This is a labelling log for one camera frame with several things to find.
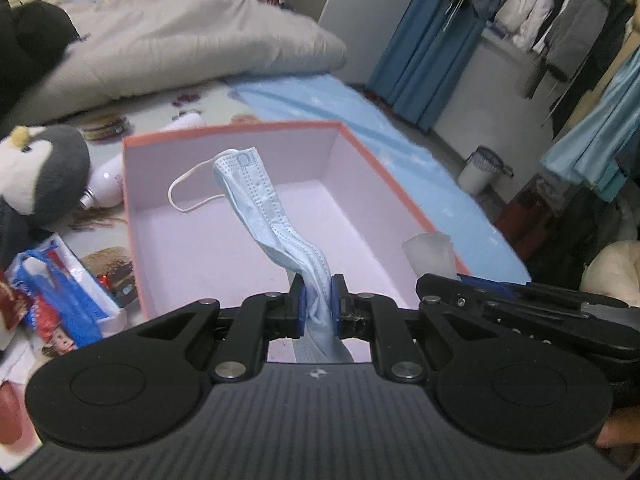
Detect white tissue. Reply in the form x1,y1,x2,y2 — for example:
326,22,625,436
402,232,458,280

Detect blue white tissue pack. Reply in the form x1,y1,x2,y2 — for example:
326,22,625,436
9,234,127,358

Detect light blue face mask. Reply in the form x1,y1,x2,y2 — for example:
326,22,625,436
167,146,354,363

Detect cream plush toy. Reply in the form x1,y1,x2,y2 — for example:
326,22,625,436
579,240,640,307

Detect pink cardboard box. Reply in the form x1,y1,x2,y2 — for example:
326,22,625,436
121,120,471,331

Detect light blue bed sheet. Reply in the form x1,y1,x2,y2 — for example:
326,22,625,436
226,75,530,284

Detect fruit print plastic mat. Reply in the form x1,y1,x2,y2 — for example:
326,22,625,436
0,81,262,456

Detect light blue hanging garment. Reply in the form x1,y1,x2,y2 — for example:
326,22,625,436
540,52,639,202

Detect white waste bin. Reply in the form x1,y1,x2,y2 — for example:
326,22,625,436
457,145,514,196

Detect white spray bottle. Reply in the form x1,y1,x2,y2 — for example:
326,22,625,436
79,112,206,210

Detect red snack wrapper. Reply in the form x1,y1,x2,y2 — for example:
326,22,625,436
0,273,30,333

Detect grey white penguin plush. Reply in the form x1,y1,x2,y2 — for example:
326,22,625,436
0,125,90,270

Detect blue curtain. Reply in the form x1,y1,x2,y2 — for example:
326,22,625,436
366,0,484,130

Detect hanging grey clothes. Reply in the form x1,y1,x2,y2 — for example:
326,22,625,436
444,0,640,101

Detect grey quilt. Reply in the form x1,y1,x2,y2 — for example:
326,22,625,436
2,0,346,128

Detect black garment pile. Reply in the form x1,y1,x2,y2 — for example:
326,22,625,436
0,0,79,118

